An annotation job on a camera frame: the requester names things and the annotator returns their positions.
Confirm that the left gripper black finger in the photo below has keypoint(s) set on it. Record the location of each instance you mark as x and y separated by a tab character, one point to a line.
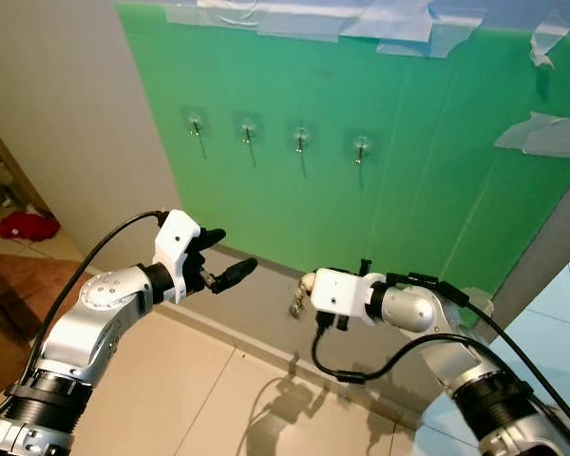
237	275
213	238

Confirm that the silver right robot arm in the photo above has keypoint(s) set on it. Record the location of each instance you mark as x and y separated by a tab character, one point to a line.
413	309

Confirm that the clear adhesive metal hook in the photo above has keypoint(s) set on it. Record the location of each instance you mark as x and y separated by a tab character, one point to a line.
362	147
301	138
248	127
196	122

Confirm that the green board with hooks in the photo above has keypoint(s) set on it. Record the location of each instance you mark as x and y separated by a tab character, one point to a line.
323	218

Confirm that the red cloth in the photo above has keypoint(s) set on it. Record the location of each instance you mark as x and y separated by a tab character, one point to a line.
27	226

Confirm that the clear tape strip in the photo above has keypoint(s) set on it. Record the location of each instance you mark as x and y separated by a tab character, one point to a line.
446	36
549	38
394	19
256	21
546	136

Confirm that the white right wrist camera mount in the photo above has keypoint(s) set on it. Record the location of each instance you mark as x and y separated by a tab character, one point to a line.
337	290

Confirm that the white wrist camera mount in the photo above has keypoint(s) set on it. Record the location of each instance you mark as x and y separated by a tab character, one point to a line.
337	290
176	242

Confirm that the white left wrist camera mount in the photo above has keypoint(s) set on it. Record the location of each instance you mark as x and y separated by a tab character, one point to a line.
176	242

